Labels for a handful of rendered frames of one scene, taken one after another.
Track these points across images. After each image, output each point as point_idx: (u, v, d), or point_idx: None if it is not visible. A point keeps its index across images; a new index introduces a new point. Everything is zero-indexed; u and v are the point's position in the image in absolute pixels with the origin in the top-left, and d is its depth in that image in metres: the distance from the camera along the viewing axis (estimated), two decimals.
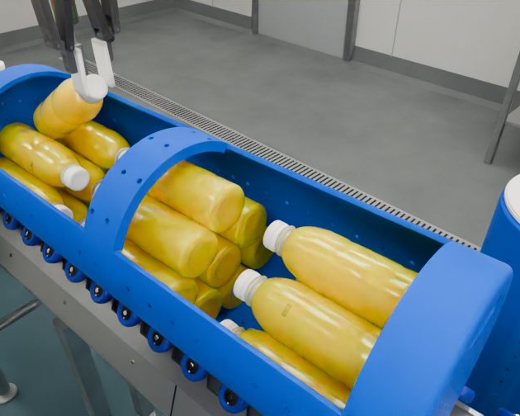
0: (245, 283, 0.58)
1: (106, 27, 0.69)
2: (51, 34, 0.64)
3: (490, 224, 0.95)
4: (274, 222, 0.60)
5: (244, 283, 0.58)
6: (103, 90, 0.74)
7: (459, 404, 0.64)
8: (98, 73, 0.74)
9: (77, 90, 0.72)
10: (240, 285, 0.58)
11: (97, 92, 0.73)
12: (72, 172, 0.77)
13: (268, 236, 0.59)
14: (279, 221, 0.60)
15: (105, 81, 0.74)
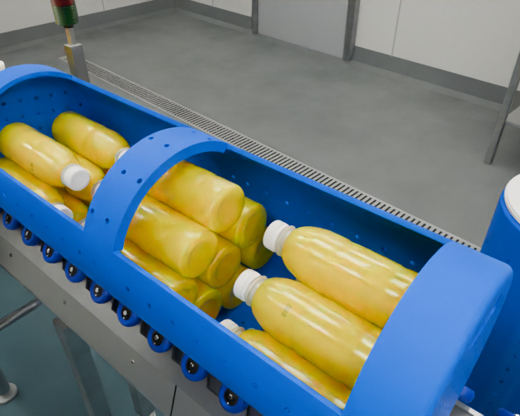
0: (245, 283, 0.58)
1: None
2: None
3: (490, 224, 0.95)
4: (274, 222, 0.60)
5: (244, 283, 0.58)
6: None
7: (459, 404, 0.64)
8: None
9: None
10: (240, 285, 0.58)
11: None
12: (72, 172, 0.77)
13: (268, 236, 0.59)
14: (279, 221, 0.60)
15: None
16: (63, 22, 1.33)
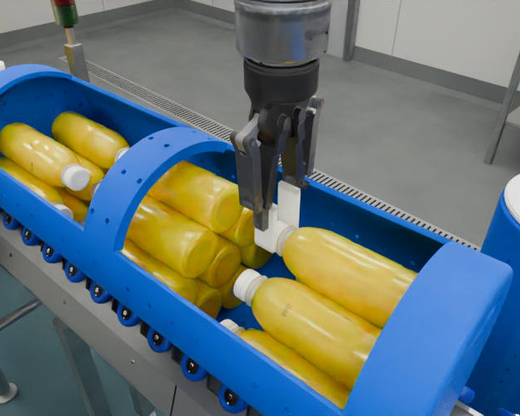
0: (245, 283, 0.58)
1: (302, 172, 0.57)
2: (256, 197, 0.51)
3: (490, 224, 0.95)
4: None
5: (244, 283, 0.58)
6: None
7: (459, 404, 0.64)
8: (277, 216, 0.62)
9: (259, 243, 0.60)
10: (240, 285, 0.58)
11: None
12: (72, 172, 0.77)
13: None
14: (280, 221, 0.60)
15: None
16: (63, 22, 1.33)
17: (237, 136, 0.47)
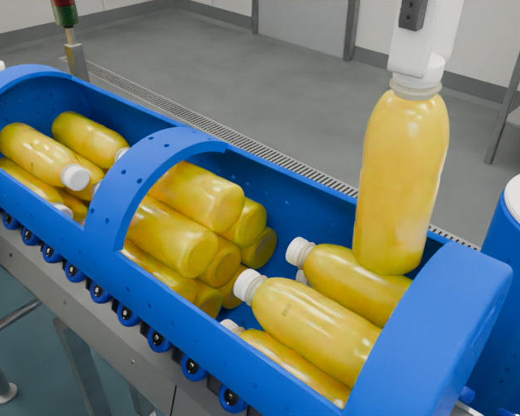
0: (245, 283, 0.58)
1: None
2: None
3: (490, 224, 0.95)
4: (442, 66, 0.37)
5: (244, 283, 0.58)
6: None
7: (459, 404, 0.64)
8: None
9: (397, 66, 0.37)
10: (240, 285, 0.58)
11: None
12: (72, 172, 0.77)
13: None
14: (444, 66, 0.38)
15: None
16: (63, 22, 1.33)
17: None
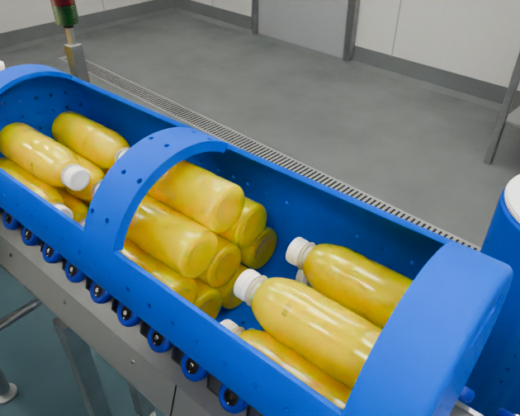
0: (245, 283, 0.58)
1: None
2: None
3: (490, 224, 0.95)
4: None
5: (244, 283, 0.58)
6: None
7: (459, 404, 0.64)
8: None
9: None
10: (240, 285, 0.58)
11: None
12: (72, 172, 0.77)
13: None
14: None
15: None
16: (63, 22, 1.33)
17: None
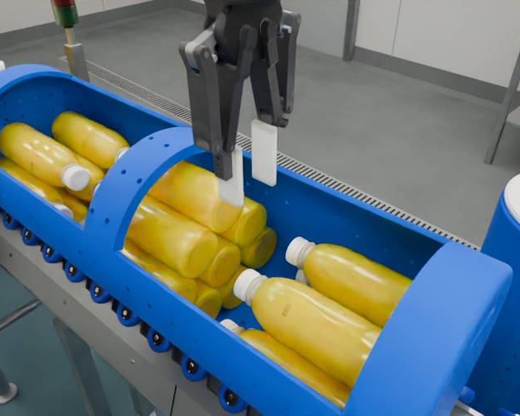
0: (245, 283, 0.58)
1: (279, 108, 0.48)
2: (212, 133, 0.42)
3: (490, 224, 0.95)
4: None
5: (244, 283, 0.58)
6: None
7: (459, 404, 0.64)
8: (252, 164, 0.53)
9: (224, 197, 0.50)
10: (240, 285, 0.58)
11: None
12: (72, 172, 0.77)
13: None
14: None
15: None
16: (63, 22, 1.33)
17: (187, 46, 0.38)
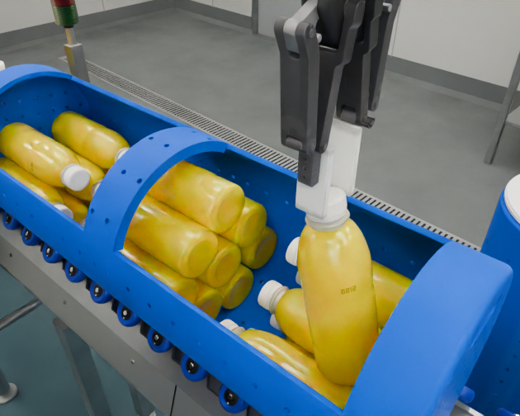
0: (333, 215, 0.43)
1: (366, 104, 0.40)
2: (309, 130, 0.34)
3: (490, 224, 0.95)
4: None
5: (333, 215, 0.43)
6: None
7: (459, 404, 0.64)
8: None
9: (302, 206, 0.42)
10: (328, 214, 0.42)
11: None
12: (72, 172, 0.77)
13: None
14: None
15: None
16: (63, 22, 1.33)
17: (286, 24, 0.30)
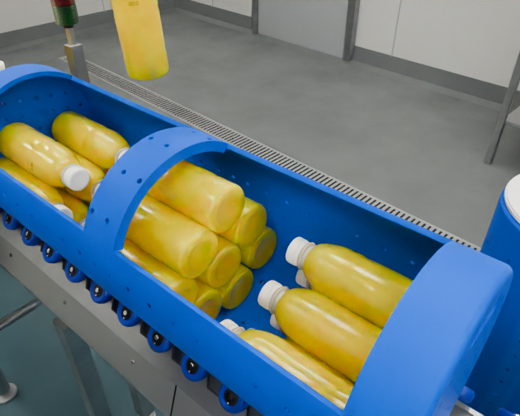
0: None
1: None
2: None
3: (490, 224, 0.95)
4: None
5: None
6: None
7: (459, 404, 0.64)
8: None
9: None
10: None
11: None
12: (72, 172, 0.77)
13: None
14: None
15: None
16: (63, 22, 1.33)
17: None
